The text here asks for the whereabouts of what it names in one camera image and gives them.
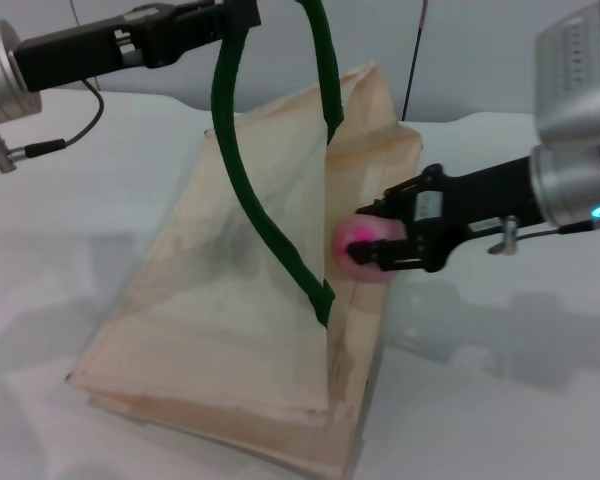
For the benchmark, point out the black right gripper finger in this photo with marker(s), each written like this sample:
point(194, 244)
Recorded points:
point(395, 200)
point(387, 252)

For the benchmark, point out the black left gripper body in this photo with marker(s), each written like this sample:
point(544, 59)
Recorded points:
point(80, 52)

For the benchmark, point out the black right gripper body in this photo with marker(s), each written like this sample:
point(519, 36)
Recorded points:
point(460, 205)

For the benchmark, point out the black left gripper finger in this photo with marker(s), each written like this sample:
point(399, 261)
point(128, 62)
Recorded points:
point(205, 27)

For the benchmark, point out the pink peach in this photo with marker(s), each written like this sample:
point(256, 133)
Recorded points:
point(375, 231)

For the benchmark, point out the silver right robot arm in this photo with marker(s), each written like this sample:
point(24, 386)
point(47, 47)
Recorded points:
point(572, 185)

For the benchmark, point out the dark vertical background pole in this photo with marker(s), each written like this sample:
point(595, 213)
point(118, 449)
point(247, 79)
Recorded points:
point(414, 65)

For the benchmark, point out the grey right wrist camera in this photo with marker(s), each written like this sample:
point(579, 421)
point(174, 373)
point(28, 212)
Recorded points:
point(577, 70)

